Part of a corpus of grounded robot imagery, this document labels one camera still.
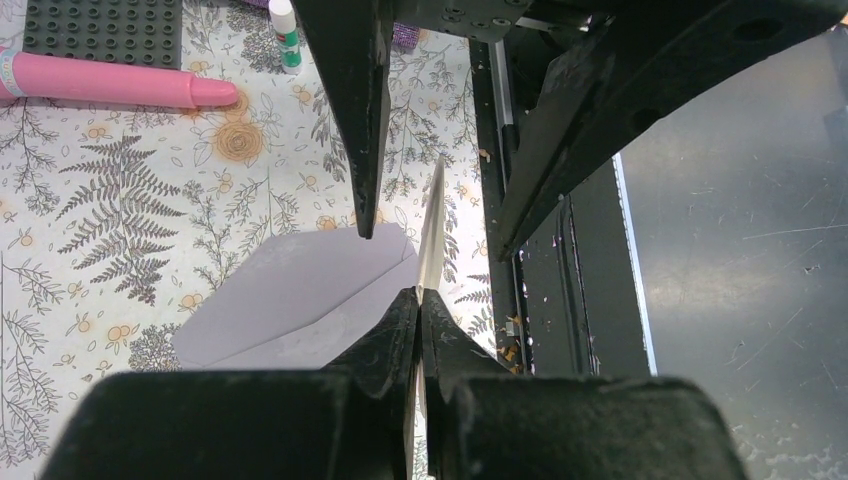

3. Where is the dark green building baseplate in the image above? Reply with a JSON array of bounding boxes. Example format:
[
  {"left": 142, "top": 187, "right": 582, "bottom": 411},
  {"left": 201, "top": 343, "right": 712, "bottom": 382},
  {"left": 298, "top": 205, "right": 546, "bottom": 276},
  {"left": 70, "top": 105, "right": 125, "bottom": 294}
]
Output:
[{"left": 22, "top": 0, "right": 182, "bottom": 70}]

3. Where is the pink toy microphone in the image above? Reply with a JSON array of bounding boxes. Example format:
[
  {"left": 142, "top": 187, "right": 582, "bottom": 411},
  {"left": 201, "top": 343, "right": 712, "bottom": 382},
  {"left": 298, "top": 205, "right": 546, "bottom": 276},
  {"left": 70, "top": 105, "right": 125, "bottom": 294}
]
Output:
[{"left": 1, "top": 47, "right": 239, "bottom": 109}]

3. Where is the tan lined letter paper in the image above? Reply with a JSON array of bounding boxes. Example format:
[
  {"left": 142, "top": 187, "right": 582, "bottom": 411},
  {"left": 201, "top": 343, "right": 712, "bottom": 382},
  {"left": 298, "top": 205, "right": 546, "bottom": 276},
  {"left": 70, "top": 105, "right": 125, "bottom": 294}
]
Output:
[{"left": 416, "top": 155, "right": 445, "bottom": 302}]

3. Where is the purple glitter microphone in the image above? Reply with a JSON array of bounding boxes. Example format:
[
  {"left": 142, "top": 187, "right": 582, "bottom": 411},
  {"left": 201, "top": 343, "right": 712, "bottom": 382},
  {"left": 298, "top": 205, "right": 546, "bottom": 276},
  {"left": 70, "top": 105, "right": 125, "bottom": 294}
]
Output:
[{"left": 242, "top": 0, "right": 421, "bottom": 51}]

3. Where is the grey paper envelope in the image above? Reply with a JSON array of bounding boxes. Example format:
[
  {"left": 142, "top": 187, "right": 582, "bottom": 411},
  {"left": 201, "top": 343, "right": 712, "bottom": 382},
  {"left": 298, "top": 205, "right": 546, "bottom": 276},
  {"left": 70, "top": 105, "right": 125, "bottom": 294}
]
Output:
[{"left": 172, "top": 224, "right": 418, "bottom": 370}]

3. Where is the white slotted cable duct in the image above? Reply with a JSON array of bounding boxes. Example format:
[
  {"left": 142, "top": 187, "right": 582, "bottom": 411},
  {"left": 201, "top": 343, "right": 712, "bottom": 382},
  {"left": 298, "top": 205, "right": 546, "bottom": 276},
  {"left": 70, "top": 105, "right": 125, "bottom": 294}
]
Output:
[{"left": 612, "top": 153, "right": 658, "bottom": 376}]

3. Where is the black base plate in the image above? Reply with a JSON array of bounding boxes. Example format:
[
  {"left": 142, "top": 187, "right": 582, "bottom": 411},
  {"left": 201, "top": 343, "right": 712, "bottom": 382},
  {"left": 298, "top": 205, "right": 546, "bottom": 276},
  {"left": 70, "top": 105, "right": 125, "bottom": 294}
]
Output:
[{"left": 470, "top": 41, "right": 652, "bottom": 377}]

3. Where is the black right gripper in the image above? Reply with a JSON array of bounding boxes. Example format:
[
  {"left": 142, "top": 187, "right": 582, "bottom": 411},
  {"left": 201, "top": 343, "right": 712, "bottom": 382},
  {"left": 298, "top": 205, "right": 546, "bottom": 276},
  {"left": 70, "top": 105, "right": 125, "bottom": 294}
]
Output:
[{"left": 293, "top": 0, "right": 847, "bottom": 260}]

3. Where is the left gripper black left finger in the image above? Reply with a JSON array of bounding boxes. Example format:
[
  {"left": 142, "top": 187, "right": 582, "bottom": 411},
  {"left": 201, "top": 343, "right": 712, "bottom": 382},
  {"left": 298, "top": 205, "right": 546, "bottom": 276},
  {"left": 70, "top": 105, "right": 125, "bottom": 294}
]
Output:
[{"left": 42, "top": 288, "right": 419, "bottom": 479}]

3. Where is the floral patterned table mat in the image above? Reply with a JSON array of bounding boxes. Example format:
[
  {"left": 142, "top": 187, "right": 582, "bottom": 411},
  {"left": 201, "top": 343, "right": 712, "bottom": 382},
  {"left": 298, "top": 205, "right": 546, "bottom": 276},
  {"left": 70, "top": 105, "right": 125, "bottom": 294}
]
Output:
[{"left": 1, "top": 1, "right": 498, "bottom": 479}]

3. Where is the small glue stick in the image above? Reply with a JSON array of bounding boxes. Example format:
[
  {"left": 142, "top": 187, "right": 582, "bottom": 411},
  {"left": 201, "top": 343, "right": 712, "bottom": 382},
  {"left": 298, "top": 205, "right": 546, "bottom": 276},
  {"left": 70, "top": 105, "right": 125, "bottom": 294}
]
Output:
[{"left": 268, "top": 0, "right": 303, "bottom": 75}]

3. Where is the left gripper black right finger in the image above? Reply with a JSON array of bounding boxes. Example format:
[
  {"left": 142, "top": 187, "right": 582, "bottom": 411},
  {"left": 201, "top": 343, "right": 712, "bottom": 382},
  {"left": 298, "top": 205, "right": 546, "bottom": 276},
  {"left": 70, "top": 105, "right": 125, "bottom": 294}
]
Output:
[{"left": 420, "top": 289, "right": 747, "bottom": 479}]

